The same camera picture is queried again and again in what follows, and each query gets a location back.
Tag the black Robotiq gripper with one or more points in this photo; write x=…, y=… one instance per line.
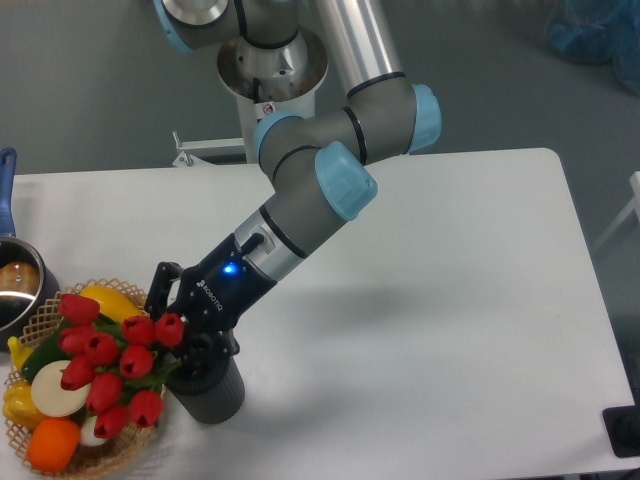
x=212, y=295

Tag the red tulip bouquet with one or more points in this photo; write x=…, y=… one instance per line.
x=122, y=364

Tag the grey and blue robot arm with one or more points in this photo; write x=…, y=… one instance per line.
x=317, y=166

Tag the dark grey ribbed vase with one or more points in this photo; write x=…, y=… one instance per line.
x=212, y=397

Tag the yellow squash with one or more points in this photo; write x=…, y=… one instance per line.
x=113, y=304

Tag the dark green cucumber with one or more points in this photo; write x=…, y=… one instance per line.
x=47, y=352

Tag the green bok choy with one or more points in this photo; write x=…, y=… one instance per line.
x=88, y=438

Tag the cream round disc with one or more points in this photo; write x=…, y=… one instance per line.
x=50, y=398

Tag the woven wicker basket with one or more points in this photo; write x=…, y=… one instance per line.
x=87, y=462

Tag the yellow banana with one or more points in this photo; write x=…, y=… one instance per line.
x=19, y=353

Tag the orange fruit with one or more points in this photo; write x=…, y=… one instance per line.
x=52, y=444

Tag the yellow bell pepper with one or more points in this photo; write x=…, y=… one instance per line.
x=19, y=406

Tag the black device at table edge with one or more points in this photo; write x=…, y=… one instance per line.
x=622, y=426

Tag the blue plastic bag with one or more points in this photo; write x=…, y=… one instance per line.
x=598, y=32

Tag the blue handled saucepan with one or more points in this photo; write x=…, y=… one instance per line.
x=26, y=281

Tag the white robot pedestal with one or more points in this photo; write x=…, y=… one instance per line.
x=263, y=81

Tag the white frame at right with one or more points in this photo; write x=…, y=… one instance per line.
x=624, y=216

